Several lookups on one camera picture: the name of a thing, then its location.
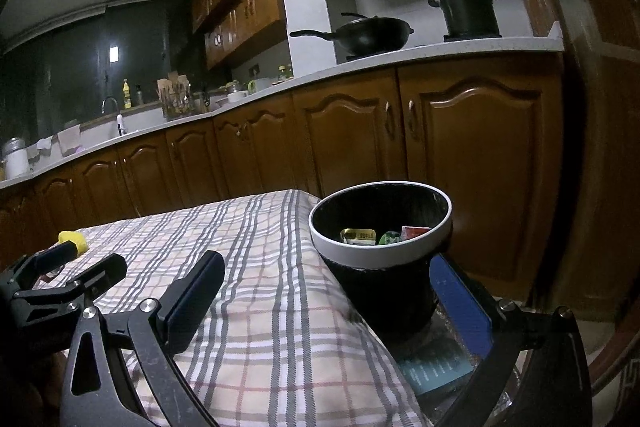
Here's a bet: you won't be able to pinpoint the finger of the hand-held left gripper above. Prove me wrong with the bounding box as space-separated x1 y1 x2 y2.
0 241 77 294
12 253 128 309

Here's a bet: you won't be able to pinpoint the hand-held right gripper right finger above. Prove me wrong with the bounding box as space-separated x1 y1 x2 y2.
429 253 594 427

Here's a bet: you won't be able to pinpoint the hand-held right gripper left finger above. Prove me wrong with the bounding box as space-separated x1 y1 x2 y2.
59 250 226 427

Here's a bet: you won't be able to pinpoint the black white-rimmed waste bin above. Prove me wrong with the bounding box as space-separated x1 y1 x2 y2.
308 181 453 344

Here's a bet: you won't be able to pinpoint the gold yellow wrapper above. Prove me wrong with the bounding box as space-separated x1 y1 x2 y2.
340 228 377 246

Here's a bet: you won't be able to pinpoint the yellow sponge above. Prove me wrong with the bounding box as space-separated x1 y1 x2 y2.
57 231 90 254

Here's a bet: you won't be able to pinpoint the teal printed booklet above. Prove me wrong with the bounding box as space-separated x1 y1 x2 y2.
400 337 482 396

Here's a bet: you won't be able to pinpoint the plaid tablecloth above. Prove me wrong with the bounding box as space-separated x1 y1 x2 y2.
45 189 427 427

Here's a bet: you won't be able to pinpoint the white canister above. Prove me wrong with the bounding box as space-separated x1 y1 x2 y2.
1 138 31 180

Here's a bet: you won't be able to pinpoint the beige dish cloth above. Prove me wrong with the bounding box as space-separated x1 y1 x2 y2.
57 125 84 153

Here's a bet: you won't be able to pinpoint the kitchen faucet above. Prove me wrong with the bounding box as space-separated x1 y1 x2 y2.
101 97 125 136

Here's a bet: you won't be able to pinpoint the wooden utensil rack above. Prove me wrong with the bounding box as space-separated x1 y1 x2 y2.
156 72 194 118

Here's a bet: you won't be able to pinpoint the brown wooden lower cabinets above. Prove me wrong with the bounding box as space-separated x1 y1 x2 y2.
0 52 566 303

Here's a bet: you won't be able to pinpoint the white kitchen countertop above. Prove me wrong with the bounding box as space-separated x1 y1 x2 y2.
0 34 566 192

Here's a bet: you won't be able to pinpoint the gas stove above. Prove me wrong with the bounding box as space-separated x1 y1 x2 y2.
345 34 504 60

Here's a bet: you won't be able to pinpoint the black wok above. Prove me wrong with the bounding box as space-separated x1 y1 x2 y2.
289 13 416 56

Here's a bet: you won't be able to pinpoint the black cooking pot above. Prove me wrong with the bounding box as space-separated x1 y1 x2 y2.
428 0 502 40

